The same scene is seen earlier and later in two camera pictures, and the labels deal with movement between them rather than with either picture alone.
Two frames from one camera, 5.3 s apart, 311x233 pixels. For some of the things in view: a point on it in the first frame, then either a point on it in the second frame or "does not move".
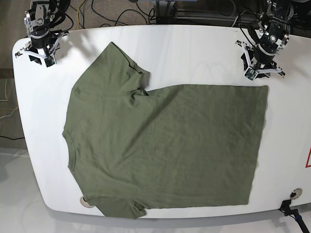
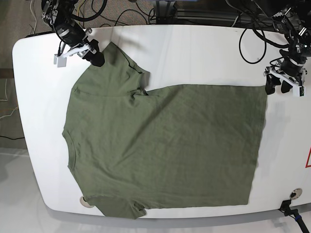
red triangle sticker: (307, 165) does not move
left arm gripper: (261, 58) -> (290, 71)
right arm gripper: (40, 48) -> (74, 36)
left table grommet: (84, 203) does not move
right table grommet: (296, 193) does not move
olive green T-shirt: (184, 146) does not move
